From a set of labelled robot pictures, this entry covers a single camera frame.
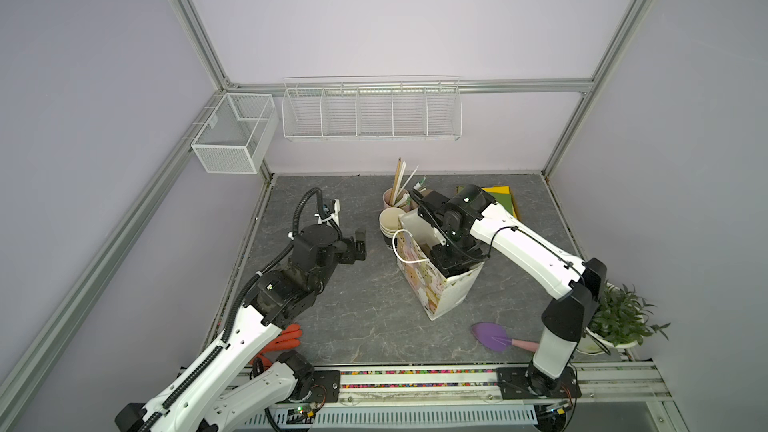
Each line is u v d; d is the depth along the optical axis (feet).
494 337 2.69
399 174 3.25
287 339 2.66
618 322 2.13
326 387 2.42
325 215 1.80
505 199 3.57
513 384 2.41
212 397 1.34
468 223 1.70
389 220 2.91
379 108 3.20
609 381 2.49
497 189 3.70
